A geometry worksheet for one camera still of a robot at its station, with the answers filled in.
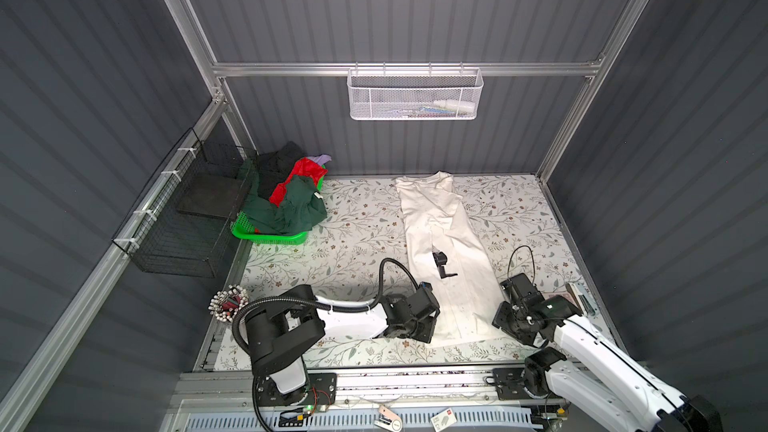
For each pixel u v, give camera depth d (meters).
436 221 1.05
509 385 0.73
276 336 0.45
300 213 0.94
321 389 0.73
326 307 0.48
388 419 0.68
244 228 0.99
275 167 1.08
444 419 0.69
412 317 0.65
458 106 0.86
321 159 1.12
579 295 0.87
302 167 1.08
